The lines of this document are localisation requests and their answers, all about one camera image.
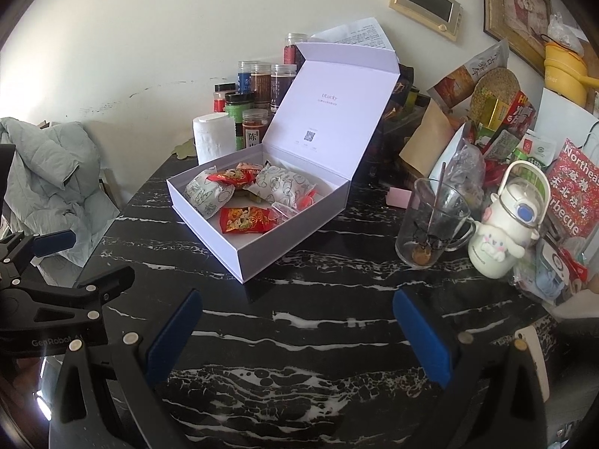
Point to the gold textured packet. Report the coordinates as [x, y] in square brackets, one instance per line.
[496, 86]

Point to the white shopping bag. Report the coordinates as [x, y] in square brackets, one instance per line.
[561, 112]

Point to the kraft paper bag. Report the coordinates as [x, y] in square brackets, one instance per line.
[428, 142]

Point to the dark contents clear jar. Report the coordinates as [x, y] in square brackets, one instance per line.
[281, 86]

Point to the cream white flat object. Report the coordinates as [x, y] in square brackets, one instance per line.
[540, 365]

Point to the white pouch bag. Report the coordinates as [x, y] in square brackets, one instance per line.
[456, 149]

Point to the yellow pot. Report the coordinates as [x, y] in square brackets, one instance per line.
[564, 75]

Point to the small red item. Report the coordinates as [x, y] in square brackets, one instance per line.
[491, 175]

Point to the green snack packet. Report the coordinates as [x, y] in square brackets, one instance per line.
[245, 192]

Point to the red festive cartoon snack packet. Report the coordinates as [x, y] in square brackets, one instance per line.
[243, 220]

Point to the white toilet paper roll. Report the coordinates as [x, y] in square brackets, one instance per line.
[213, 138]

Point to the blue label clear jar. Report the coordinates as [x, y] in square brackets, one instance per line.
[244, 79]

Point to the clear bag blue contents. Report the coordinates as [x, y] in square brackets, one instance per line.
[543, 280]

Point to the green white packet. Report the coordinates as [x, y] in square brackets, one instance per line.
[533, 147]

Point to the plain red snack packet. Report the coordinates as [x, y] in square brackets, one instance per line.
[229, 177]

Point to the framed wall picture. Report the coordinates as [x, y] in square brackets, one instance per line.
[519, 9]

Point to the green label jar black lid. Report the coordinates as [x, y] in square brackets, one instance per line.
[236, 112]

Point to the glass mug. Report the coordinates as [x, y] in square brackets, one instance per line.
[430, 238]

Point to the white cartoon water bottle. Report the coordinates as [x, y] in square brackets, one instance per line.
[505, 238]

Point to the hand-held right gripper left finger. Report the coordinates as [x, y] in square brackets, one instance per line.
[175, 334]

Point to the clear plastic wrapper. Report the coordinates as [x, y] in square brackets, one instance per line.
[283, 211]

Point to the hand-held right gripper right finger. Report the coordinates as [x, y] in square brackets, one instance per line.
[421, 336]

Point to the pink folded paper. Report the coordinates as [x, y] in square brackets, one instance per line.
[398, 197]

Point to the brown contents clear jar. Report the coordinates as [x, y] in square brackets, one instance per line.
[261, 86]

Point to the red spicy snack packet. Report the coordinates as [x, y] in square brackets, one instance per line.
[519, 114]

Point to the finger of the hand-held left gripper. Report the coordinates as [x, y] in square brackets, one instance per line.
[56, 242]
[110, 283]

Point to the beige wall control panel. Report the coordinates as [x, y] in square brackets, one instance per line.
[428, 0]

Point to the tall red label jar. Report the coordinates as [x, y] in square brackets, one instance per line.
[291, 54]

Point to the white gift box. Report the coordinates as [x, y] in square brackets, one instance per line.
[327, 117]

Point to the dark snack bag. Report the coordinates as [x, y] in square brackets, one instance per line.
[397, 103]

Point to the brown stirring stick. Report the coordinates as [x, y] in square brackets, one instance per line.
[440, 182]

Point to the olive green leaf coaster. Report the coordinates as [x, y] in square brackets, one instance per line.
[183, 149]

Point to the red label jar black lid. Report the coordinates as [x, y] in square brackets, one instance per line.
[219, 100]

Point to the orange peel jar white label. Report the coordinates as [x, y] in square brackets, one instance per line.
[255, 128]

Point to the grey orange snack bag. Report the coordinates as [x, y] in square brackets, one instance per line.
[468, 79]

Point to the red barbecue bag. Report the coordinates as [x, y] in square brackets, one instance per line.
[573, 187]

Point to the crumpled clear plastic bag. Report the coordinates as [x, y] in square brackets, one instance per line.
[470, 168]

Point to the grey padded jacket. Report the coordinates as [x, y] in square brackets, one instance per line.
[47, 173]

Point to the white printed bread packet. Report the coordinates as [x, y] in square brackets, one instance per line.
[281, 184]
[206, 191]

